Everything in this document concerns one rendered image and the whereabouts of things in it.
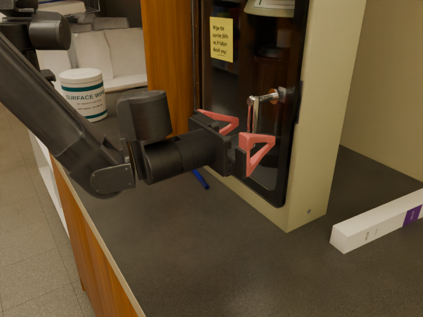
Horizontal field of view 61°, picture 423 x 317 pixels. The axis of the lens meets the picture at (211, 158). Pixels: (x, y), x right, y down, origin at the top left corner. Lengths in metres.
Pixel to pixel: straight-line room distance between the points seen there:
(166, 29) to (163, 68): 0.08
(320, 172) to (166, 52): 0.42
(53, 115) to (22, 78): 0.05
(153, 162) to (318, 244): 0.36
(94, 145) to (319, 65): 0.35
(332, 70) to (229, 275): 0.37
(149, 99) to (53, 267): 1.72
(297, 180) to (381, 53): 0.47
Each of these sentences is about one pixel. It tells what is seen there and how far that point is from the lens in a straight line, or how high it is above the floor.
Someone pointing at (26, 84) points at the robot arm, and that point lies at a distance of 0.49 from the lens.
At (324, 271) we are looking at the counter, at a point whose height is 0.94.
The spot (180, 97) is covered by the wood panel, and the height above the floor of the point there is 1.11.
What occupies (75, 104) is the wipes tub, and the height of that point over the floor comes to 1.01.
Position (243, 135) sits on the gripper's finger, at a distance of 0.51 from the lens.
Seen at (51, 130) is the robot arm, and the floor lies 1.21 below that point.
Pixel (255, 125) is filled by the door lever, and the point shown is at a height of 1.16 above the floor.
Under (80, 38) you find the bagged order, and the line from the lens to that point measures 1.74.
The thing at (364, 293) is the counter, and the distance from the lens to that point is 0.64.
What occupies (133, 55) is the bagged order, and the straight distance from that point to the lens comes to 1.80.
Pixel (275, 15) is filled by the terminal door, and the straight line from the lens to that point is 0.59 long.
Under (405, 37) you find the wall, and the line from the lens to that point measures 0.97.
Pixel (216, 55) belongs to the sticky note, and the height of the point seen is 1.24.
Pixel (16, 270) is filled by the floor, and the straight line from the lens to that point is 2.18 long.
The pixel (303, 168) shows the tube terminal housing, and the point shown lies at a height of 1.08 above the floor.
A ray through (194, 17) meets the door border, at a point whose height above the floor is 1.30.
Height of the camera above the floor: 1.39
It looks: 28 degrees down
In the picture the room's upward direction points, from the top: straight up
